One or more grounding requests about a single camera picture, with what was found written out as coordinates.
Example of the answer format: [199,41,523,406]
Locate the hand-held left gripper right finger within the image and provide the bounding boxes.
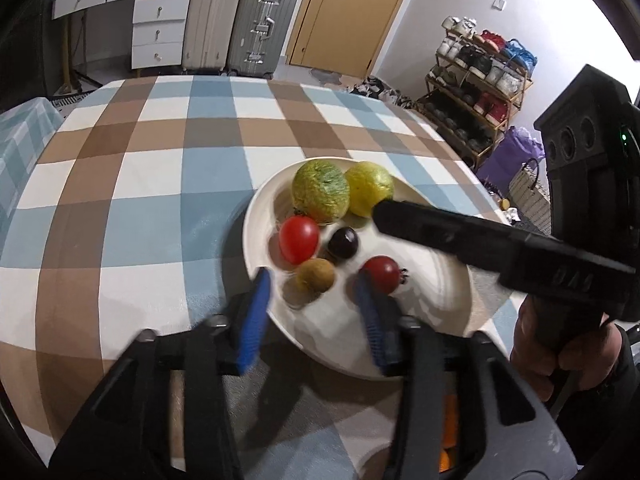
[354,274,581,480]

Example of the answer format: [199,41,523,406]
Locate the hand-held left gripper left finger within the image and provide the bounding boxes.
[47,267,273,480]

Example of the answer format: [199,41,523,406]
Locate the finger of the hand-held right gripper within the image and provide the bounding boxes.
[372,199,521,267]

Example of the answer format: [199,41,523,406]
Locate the red tomato with stem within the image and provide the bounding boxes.
[361,255,408,295]

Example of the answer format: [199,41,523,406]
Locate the cream round plate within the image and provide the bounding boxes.
[242,157,473,380]

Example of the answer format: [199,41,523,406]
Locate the brown longan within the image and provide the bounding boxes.
[296,258,336,294]

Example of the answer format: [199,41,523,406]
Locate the dark purple round fruit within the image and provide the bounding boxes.
[327,227,360,260]

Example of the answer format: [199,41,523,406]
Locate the pale yellow-green round fruit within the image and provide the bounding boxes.
[344,161,396,218]

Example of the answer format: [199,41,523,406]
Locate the red tomato without stem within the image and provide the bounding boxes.
[278,216,321,265]

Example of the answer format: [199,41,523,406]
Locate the dark green bumpy fruit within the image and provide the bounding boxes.
[291,159,351,225]

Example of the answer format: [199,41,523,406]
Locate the large orange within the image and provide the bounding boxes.
[442,394,460,448]

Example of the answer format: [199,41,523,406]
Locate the person's right forearm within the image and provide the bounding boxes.
[565,325,640,466]

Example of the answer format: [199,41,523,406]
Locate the person's right hand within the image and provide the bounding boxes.
[511,301,625,402]

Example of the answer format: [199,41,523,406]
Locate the woven basket bag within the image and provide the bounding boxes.
[507,157,551,221]

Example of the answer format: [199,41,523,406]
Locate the purple bag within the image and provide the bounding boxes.
[480,127,546,191]

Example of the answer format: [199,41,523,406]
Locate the wooden shoe rack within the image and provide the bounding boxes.
[417,15,533,168]

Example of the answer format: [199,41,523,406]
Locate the pile of loose shoes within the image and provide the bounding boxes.
[345,76,416,111]

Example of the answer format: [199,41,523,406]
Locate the rows of shelved shoes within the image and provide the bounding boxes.
[425,16,538,151]

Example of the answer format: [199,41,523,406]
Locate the brown blue checked tablecloth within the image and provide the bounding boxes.
[0,75,526,480]

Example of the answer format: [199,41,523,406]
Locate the grey door mat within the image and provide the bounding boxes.
[310,67,343,86]

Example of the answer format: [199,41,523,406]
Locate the tan wooden door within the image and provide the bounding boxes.
[286,0,421,78]

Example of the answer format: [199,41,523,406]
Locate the silver hard suitcase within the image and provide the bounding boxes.
[227,0,301,81]

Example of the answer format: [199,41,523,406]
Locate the pale blue checked cloth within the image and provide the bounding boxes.
[0,97,63,221]

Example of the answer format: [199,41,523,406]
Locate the white hard suitcase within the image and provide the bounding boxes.
[182,0,247,73]

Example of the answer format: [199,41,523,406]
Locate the white desk with drawers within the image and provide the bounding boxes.
[52,0,193,71]

